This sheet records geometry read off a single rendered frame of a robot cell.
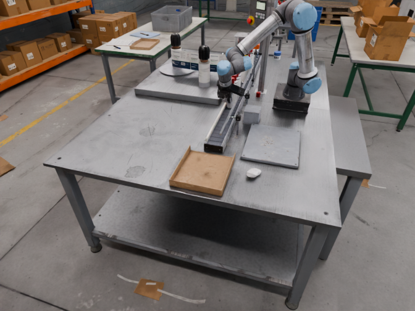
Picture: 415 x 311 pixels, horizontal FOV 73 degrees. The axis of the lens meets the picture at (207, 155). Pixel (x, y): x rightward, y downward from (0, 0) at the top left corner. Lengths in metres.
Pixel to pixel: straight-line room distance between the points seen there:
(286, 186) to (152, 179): 0.66
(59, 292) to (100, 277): 0.25
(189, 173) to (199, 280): 0.84
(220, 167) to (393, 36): 2.51
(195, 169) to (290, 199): 0.49
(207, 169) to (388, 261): 1.51
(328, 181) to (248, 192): 0.41
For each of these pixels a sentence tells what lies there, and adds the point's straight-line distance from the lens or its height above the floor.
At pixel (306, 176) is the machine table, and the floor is 0.83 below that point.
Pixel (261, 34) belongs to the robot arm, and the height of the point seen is 1.35.
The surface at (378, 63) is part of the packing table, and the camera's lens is 3.50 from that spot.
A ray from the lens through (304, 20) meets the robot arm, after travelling 1.64.
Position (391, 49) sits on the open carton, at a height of 0.89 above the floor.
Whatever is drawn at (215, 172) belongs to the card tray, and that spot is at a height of 0.83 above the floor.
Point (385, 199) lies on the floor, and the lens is 2.88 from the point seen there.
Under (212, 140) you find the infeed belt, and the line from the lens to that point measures 1.57.
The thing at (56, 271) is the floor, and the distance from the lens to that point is 2.29.
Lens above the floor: 1.77
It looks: 38 degrees down
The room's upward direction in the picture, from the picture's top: straight up
